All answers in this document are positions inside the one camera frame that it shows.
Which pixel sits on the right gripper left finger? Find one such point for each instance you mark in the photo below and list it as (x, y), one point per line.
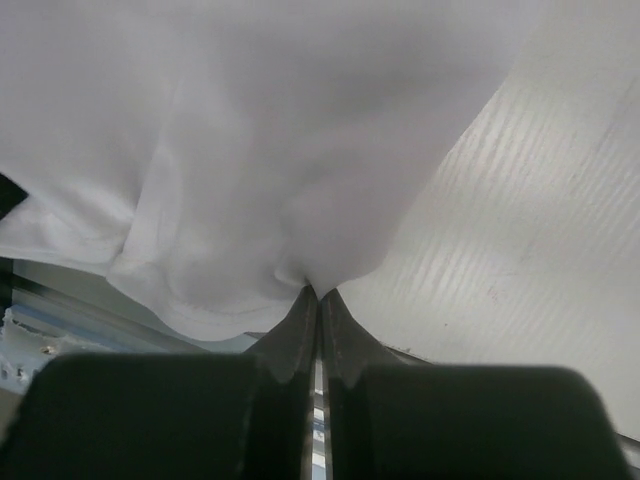
(173, 416)

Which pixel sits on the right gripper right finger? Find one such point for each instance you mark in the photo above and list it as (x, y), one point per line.
(387, 419)

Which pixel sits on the white t shirt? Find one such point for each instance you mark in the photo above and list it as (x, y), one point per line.
(210, 159)

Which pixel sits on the aluminium mounting rail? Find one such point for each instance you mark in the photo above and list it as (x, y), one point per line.
(58, 301)

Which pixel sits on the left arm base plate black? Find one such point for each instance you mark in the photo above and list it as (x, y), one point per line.
(11, 196)

